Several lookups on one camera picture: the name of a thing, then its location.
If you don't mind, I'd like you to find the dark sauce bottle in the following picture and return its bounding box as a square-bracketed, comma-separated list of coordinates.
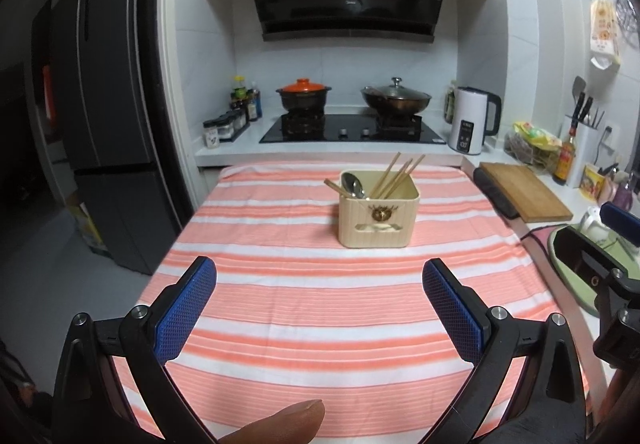
[246, 83, 262, 122]

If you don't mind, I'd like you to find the white electric kettle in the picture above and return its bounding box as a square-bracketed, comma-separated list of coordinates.
[447, 85, 502, 156]

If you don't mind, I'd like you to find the green glass bottle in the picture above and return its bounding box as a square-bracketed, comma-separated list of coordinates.
[444, 80, 459, 123]

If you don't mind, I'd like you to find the bag of vegetables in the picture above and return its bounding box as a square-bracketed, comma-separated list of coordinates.
[504, 131, 561, 173]

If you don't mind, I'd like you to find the metal steamer rack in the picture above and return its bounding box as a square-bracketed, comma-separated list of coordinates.
[612, 0, 640, 51]

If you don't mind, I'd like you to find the orange striped tablecloth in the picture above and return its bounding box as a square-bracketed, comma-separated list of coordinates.
[120, 161, 592, 444]

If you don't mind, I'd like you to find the yellow green snack bag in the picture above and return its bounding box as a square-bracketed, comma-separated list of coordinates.
[512, 121, 564, 148]

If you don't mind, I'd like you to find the cream utensil holder box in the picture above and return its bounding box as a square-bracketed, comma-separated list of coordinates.
[337, 169, 421, 249]

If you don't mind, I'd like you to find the black gas hob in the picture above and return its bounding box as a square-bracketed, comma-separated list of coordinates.
[259, 113, 447, 145]

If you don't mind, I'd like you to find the white knife holder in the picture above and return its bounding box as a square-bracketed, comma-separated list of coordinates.
[562, 114, 606, 188]

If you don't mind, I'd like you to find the hanging food package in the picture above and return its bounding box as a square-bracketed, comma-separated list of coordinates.
[587, 0, 624, 70]

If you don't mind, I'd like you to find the clay pot with orange lid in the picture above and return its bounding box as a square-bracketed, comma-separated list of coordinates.
[276, 78, 325, 114]

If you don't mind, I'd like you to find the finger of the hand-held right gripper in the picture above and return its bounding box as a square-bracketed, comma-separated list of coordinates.
[555, 225, 632, 283]
[599, 201, 640, 239]

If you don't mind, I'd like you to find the black range hood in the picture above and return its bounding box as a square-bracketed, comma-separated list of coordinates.
[242, 0, 458, 44]

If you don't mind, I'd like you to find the person's right hand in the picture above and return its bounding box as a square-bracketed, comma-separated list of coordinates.
[606, 366, 640, 444]

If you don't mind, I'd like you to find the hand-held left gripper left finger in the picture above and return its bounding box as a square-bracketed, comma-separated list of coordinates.
[51, 255, 222, 444]

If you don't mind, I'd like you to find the black spatula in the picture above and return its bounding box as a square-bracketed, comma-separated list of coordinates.
[571, 76, 588, 118]

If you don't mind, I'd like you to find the wooden cutting board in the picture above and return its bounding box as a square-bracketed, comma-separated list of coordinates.
[479, 161, 574, 224]

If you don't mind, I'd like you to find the person's left hand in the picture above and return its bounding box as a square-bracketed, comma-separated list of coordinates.
[217, 399, 327, 444]

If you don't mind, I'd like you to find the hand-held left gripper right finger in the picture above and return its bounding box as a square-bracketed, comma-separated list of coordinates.
[422, 257, 589, 444]

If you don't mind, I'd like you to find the white teapot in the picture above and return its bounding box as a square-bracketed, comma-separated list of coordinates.
[579, 207, 619, 241]

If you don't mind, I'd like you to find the dark grey refrigerator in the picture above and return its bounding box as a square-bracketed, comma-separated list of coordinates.
[47, 0, 184, 276]

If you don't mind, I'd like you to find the brown bottle with red label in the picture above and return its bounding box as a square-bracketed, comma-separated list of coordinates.
[552, 127, 579, 185]

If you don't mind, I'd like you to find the rack of spice jars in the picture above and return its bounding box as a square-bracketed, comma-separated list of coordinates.
[217, 110, 250, 141]

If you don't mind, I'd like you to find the black wok with glass lid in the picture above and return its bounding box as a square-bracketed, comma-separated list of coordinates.
[361, 77, 432, 118]

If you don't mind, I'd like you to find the yellow printed mug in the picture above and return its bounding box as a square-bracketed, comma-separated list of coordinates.
[581, 163, 609, 202]

